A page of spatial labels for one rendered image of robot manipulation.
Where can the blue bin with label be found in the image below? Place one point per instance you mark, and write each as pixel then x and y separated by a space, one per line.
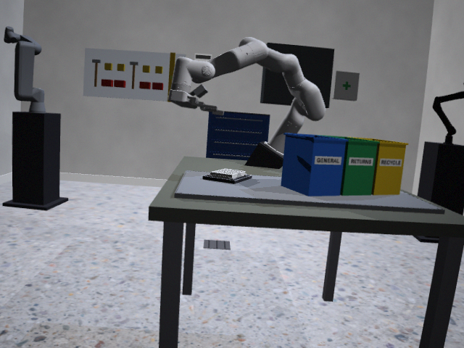
pixel 313 166

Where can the green bin with label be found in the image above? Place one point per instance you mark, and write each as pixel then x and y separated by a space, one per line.
pixel 359 165

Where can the yellow open bin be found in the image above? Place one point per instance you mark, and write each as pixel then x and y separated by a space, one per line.
pixel 388 168

